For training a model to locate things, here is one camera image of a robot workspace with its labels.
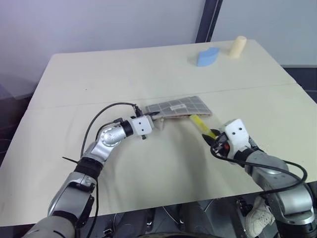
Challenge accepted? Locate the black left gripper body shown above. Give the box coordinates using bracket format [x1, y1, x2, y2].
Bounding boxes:
[147, 114, 161, 131]

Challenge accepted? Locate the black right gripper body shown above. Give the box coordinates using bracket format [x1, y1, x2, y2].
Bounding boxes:
[210, 132, 231, 158]

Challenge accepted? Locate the yellow highlighter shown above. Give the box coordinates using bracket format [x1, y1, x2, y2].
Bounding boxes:
[190, 114, 216, 138]

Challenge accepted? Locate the grey grid pouch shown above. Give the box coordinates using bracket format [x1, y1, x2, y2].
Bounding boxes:
[145, 95, 213, 120]

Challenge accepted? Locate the black zip tie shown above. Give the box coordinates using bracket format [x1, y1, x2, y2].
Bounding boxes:
[61, 156, 82, 166]

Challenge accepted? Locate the blue foam block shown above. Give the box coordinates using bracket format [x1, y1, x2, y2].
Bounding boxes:
[197, 47, 220, 67]

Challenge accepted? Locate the white sneaker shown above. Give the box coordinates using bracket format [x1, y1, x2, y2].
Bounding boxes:
[244, 196, 275, 238]

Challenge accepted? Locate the cream foam cylinder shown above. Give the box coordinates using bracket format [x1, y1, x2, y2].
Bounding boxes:
[228, 36, 247, 60]

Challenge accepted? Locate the dark grey rounded shape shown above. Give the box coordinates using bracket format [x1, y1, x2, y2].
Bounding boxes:
[111, 209, 156, 238]

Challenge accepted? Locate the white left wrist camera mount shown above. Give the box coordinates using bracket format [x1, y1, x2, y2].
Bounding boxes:
[130, 114, 155, 136]

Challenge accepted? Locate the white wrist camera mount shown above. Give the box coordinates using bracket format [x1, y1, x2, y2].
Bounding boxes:
[130, 114, 155, 136]
[219, 118, 251, 160]

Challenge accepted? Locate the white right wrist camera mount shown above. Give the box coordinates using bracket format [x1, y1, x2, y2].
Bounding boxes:
[219, 118, 251, 160]

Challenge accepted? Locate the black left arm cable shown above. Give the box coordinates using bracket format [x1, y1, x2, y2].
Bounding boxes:
[80, 102, 141, 225]

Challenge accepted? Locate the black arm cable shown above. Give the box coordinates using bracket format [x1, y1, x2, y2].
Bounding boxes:
[80, 102, 141, 225]
[210, 146, 309, 199]

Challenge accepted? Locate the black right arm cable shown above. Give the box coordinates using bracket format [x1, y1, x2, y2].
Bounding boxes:
[210, 146, 309, 199]

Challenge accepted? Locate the dark vertical post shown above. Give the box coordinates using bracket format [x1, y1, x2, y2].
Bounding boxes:
[194, 0, 223, 44]

